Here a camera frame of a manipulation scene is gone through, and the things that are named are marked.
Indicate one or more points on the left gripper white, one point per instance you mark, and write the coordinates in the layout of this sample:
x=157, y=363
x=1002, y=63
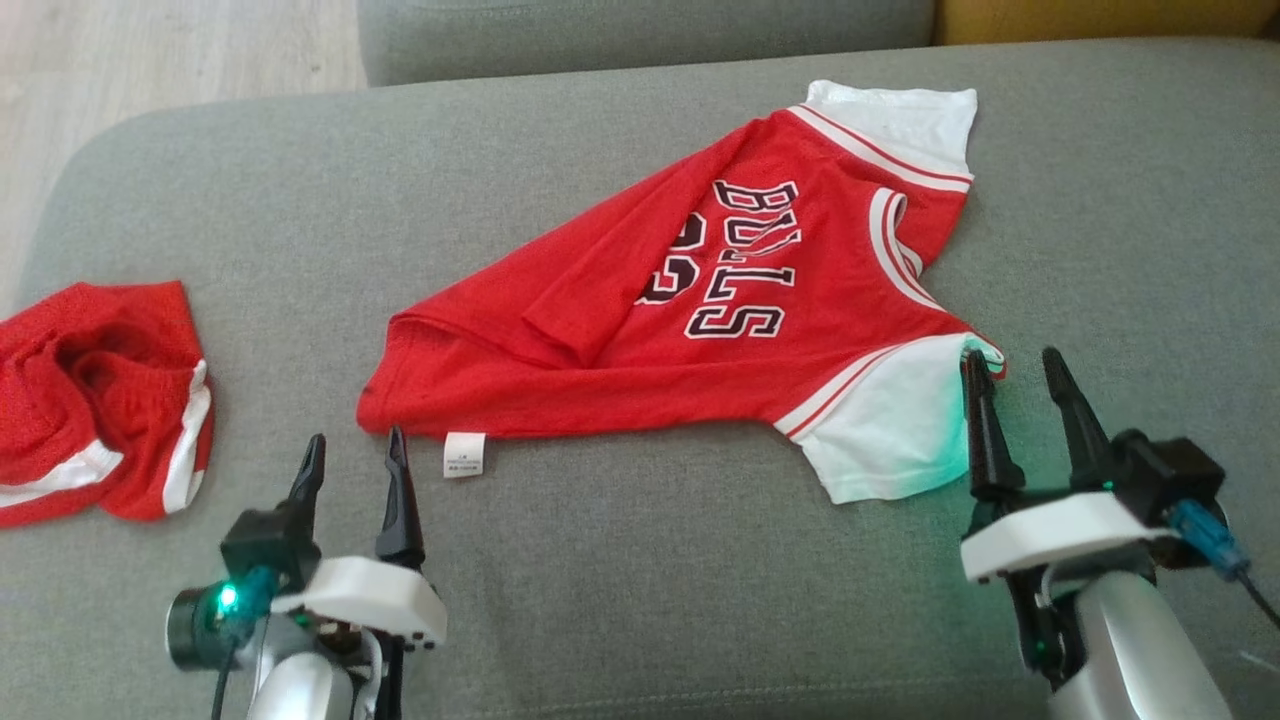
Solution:
x=370, y=600

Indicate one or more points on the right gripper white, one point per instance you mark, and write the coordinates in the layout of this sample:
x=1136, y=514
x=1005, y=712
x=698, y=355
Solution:
x=1060, y=530

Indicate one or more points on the red shorts with white stripes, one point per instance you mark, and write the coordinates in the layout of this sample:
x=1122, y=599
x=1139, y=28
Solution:
x=90, y=400

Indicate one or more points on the red Bulls basketball jersey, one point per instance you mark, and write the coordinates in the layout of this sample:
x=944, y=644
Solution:
x=700, y=330

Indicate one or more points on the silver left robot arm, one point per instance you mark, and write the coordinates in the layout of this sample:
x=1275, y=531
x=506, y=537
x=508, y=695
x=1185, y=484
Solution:
x=300, y=680

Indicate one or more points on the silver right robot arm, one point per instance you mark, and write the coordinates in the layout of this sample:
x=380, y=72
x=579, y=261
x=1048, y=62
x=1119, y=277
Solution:
x=1120, y=650

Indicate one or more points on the grey sofa seat cushion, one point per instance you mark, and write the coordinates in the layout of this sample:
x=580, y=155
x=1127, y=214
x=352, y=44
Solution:
x=640, y=600

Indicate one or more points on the yellow cushion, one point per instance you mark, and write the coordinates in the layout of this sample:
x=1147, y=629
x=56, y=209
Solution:
x=1100, y=18

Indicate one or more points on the grey sofa back cushion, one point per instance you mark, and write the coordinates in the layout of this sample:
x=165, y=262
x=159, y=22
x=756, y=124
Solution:
x=640, y=35

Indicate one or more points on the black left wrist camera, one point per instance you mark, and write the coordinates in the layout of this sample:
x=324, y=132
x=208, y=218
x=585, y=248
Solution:
x=268, y=540

